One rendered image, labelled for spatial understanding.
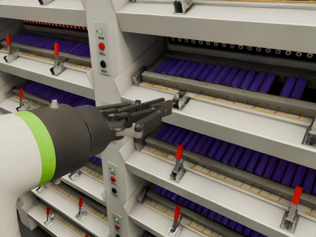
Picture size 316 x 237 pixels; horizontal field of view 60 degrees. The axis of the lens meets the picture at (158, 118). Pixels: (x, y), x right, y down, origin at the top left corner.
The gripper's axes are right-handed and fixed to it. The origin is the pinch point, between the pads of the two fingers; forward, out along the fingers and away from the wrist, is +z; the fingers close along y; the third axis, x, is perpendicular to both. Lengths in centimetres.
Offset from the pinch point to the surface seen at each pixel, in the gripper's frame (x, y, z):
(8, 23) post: 11, -86, 17
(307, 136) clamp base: 0.3, 25.9, 6.6
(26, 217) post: -83, -88, 19
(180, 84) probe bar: 3.1, -2.3, 12.1
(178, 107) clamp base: -0.8, 0.9, 7.1
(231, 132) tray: -3.1, 12.9, 7.5
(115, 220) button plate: -46, -21, 13
